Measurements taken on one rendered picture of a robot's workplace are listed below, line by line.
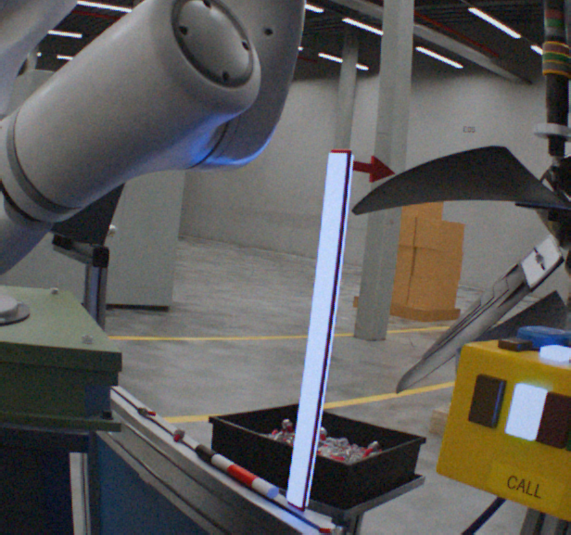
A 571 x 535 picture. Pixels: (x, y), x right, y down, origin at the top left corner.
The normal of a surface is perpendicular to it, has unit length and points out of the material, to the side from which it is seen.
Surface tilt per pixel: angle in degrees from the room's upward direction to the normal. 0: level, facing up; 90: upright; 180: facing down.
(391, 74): 90
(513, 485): 90
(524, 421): 90
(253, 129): 108
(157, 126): 144
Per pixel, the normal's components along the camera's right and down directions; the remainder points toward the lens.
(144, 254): 0.65, 0.11
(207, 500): -0.82, -0.06
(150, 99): -0.24, 0.67
